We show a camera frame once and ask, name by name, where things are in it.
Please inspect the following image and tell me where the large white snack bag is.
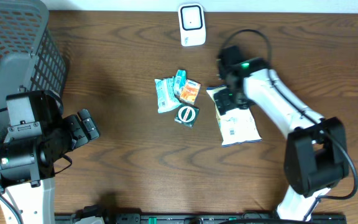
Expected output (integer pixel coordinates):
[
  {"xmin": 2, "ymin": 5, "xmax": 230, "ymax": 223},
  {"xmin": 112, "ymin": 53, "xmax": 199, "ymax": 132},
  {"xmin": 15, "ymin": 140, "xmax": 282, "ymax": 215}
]
[{"xmin": 206, "ymin": 85, "xmax": 263, "ymax": 148}]

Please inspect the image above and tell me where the orange tissue pack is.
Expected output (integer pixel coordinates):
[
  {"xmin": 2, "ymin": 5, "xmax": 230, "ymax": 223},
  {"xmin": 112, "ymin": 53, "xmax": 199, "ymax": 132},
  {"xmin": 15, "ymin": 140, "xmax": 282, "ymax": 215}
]
[{"xmin": 180, "ymin": 80, "xmax": 201, "ymax": 105}]

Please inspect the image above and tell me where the small teal tissue pack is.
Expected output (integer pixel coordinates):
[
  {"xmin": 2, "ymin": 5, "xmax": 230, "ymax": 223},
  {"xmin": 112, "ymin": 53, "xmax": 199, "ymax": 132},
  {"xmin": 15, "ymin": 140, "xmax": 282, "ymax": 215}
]
[{"xmin": 173, "ymin": 70, "xmax": 186, "ymax": 96}]

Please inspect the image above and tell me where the grey plastic mesh basket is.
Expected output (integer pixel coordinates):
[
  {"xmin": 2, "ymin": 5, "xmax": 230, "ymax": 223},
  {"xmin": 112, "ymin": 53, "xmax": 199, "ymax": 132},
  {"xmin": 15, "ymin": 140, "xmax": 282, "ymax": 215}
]
[{"xmin": 0, "ymin": 0, "xmax": 68, "ymax": 136}]

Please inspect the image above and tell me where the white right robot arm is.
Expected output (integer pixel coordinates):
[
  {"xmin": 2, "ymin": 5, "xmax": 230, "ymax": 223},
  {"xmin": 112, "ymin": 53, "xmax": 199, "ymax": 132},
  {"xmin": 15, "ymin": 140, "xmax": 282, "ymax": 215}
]
[{"xmin": 214, "ymin": 54, "xmax": 354, "ymax": 222}]

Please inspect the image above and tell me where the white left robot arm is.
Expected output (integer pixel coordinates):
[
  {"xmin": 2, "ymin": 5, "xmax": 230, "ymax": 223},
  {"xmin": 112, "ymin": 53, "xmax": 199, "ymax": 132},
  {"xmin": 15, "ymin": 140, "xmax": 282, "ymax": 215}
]
[{"xmin": 0, "ymin": 109, "xmax": 99, "ymax": 223}]

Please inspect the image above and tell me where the white barcode scanner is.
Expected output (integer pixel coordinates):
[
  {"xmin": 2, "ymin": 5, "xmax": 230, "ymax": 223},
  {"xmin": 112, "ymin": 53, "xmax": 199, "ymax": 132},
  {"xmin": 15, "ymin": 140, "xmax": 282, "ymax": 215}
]
[{"xmin": 178, "ymin": 3, "xmax": 206, "ymax": 47}]

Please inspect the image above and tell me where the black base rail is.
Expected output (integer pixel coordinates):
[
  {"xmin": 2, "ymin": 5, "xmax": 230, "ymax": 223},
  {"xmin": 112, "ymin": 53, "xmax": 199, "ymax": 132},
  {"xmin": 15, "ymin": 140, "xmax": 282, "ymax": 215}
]
[{"xmin": 54, "ymin": 205, "xmax": 347, "ymax": 224}]

